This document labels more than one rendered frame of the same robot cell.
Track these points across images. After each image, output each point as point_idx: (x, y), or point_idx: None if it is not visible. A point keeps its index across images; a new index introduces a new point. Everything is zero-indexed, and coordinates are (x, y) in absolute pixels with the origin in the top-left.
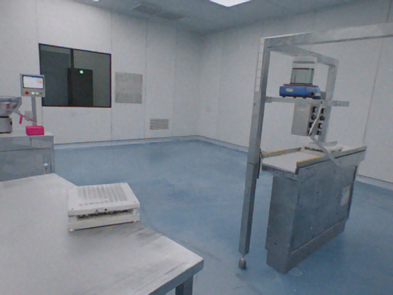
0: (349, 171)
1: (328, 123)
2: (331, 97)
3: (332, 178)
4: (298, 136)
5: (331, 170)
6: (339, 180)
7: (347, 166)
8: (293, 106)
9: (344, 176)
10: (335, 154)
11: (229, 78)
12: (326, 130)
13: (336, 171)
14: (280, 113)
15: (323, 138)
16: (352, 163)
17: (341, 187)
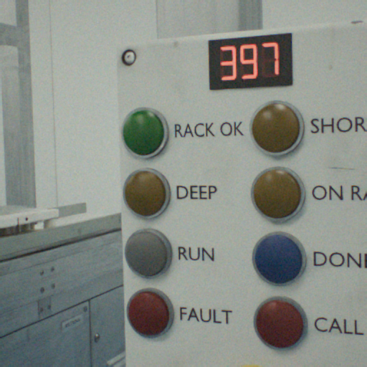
0: (123, 297)
1: (30, 142)
2: (24, 51)
3: (41, 336)
4: (59, 218)
5: (6, 308)
6: (84, 335)
7: (104, 279)
8: (34, 137)
9: (104, 316)
10: (11, 241)
11: None
12: (31, 168)
13: (56, 307)
14: (3, 161)
15: (23, 196)
16: (117, 266)
17: (97, 358)
